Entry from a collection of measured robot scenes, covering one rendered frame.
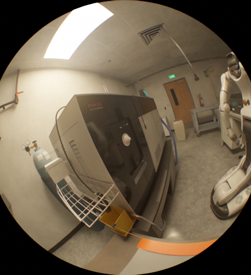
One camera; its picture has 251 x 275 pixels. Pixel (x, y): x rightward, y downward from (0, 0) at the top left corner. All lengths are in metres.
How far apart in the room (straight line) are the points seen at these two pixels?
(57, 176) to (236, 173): 1.54
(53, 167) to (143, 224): 0.60
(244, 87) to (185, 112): 3.62
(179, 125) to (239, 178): 2.37
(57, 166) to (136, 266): 0.52
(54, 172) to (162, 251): 0.53
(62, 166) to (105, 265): 0.65
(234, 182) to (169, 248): 1.10
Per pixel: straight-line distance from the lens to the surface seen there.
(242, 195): 1.30
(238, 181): 1.22
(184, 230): 1.34
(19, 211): 1.65
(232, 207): 1.29
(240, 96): 1.72
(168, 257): 0.17
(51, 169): 0.54
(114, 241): 0.68
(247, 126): 0.97
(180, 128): 3.01
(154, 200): 0.68
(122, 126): 0.44
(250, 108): 0.91
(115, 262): 0.66
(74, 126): 0.35
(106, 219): 0.54
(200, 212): 1.44
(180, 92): 4.21
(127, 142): 0.42
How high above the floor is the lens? 1.30
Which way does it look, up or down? 12 degrees down
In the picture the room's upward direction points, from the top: 22 degrees counter-clockwise
